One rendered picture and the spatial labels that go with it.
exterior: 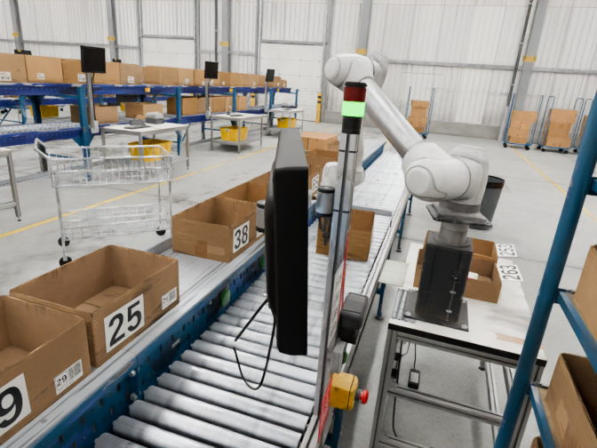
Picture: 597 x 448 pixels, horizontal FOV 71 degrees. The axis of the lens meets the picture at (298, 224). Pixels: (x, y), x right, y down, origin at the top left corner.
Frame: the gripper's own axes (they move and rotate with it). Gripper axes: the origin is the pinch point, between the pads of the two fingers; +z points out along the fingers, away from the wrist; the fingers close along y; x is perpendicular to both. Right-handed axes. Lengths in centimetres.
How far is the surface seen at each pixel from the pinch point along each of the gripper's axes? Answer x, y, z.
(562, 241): -131, 70, -58
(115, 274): -94, -57, -8
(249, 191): 21, -56, -13
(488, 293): -16, 82, 6
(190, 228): -57, -48, -15
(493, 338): -47, 82, 11
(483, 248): 44, 85, 6
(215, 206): -18, -57, -14
